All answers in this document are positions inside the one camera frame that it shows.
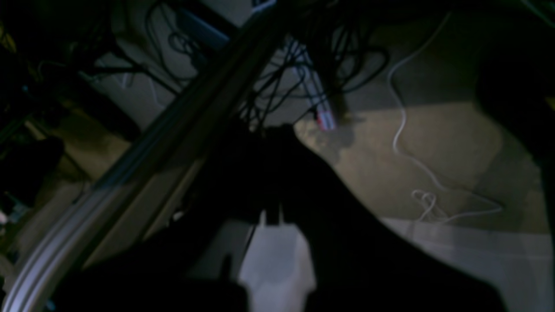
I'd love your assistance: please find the white floor cable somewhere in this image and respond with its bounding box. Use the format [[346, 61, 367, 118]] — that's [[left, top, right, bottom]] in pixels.
[[387, 11, 503, 224]]

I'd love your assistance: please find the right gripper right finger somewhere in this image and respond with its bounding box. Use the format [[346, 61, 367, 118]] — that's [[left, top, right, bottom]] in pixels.
[[277, 125, 506, 312]]

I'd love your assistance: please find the power strip with red switch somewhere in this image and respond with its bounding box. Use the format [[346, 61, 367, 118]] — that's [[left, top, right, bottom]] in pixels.
[[286, 38, 337, 132]]

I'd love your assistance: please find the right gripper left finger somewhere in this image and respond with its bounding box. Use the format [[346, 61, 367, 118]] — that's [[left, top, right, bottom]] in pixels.
[[54, 124, 269, 312]]

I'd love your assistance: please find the aluminium frame post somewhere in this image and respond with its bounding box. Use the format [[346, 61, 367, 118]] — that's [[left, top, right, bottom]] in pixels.
[[3, 0, 300, 312]]

